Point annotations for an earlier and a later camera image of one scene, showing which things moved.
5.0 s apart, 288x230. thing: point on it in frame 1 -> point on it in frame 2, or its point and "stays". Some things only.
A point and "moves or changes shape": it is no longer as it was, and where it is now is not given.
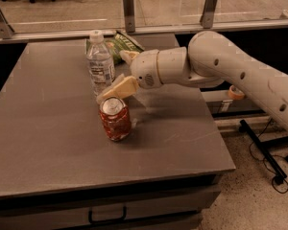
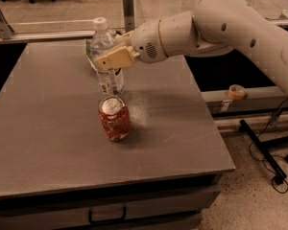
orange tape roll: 235,93 stays
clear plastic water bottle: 100,61 moves or changes shape
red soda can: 115,118 stays
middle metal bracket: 129,8 stays
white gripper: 144,68 -> 146,42
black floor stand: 263,146 stays
